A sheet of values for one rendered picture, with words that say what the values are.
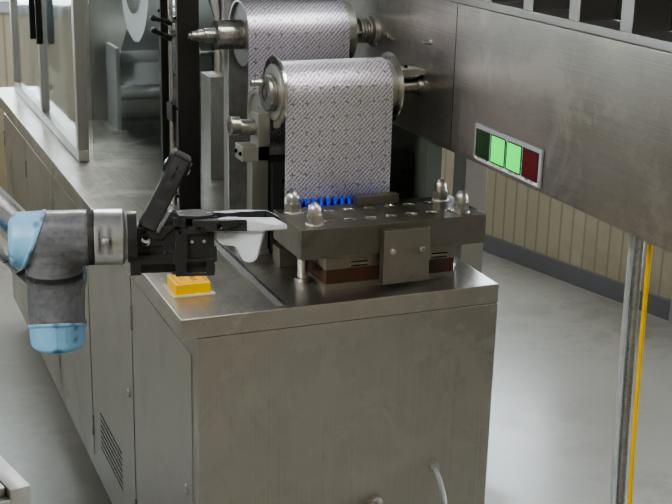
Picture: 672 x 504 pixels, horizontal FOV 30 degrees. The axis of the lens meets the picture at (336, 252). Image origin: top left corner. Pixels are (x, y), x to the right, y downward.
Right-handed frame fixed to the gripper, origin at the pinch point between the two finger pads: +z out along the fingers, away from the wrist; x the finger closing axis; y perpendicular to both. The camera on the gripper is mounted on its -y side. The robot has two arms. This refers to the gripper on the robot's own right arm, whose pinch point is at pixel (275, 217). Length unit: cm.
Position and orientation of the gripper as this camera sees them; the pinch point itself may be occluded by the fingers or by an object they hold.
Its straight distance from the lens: 171.6
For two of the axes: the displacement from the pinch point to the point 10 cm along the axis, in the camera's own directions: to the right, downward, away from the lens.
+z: 9.8, -0.3, 1.7
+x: 1.7, 1.6, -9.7
